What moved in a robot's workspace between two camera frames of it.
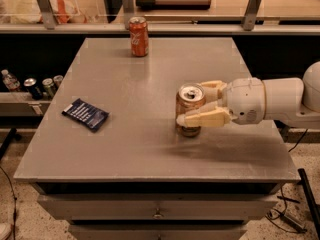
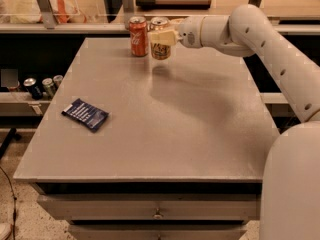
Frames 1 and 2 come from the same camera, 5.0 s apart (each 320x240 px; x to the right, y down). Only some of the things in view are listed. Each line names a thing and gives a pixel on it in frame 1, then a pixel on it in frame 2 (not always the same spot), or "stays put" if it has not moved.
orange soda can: [189, 96] → [159, 51]
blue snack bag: [93, 116] stays put
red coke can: [139, 37] stays put
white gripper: [245, 99] → [188, 33]
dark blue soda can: [34, 91] stays put
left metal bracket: [45, 5] stays put
